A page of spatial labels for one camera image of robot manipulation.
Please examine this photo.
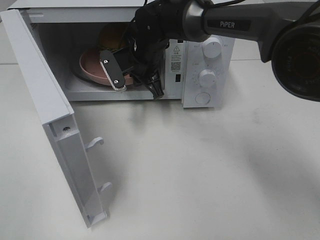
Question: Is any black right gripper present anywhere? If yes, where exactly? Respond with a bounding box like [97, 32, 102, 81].
[113, 39, 170, 100]

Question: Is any round door release button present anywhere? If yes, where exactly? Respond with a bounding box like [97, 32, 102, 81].
[195, 92, 211, 105]

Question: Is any toy hamburger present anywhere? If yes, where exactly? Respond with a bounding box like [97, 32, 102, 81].
[97, 22, 128, 50]

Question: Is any pink round plate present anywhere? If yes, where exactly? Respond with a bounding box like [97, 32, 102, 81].
[79, 48, 135, 87]

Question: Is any white microwave door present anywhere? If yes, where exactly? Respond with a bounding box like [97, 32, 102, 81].
[0, 9, 112, 228]

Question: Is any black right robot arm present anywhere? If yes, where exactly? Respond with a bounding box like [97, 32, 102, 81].
[119, 0, 320, 102]

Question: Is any lower white timer knob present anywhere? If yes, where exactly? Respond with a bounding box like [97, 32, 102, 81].
[198, 69, 216, 88]

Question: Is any upper white power knob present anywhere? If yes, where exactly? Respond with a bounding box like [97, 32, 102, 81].
[202, 37, 223, 59]

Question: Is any glass microwave turntable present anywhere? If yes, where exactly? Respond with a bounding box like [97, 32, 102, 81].
[70, 65, 87, 81]

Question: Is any white microwave oven body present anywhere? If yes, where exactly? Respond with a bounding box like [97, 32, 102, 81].
[7, 0, 236, 110]

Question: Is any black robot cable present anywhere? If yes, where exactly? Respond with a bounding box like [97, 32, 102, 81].
[119, 0, 241, 51]

